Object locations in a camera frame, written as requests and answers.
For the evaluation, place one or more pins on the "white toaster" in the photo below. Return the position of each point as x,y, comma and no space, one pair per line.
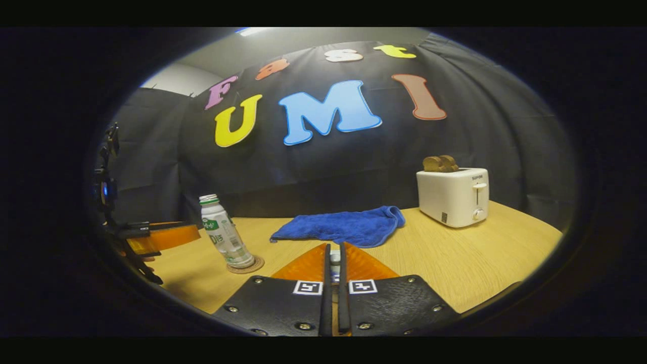
450,199

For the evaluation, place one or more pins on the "black backdrop cloth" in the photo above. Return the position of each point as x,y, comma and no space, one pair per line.
480,126

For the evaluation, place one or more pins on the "blue towel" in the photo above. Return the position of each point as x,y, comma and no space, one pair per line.
343,226

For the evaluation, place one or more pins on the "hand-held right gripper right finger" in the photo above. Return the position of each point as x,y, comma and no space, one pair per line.
343,303

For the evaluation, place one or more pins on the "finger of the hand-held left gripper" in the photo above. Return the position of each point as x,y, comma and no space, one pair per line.
167,236

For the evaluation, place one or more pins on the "white plastic water bottle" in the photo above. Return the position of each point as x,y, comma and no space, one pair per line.
225,237

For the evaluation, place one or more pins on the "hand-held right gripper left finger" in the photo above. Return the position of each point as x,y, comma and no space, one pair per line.
326,303

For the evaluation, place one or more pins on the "round woven coaster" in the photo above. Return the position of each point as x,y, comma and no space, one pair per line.
255,268

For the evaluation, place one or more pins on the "brown bread slice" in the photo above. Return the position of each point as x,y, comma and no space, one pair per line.
432,164
450,163

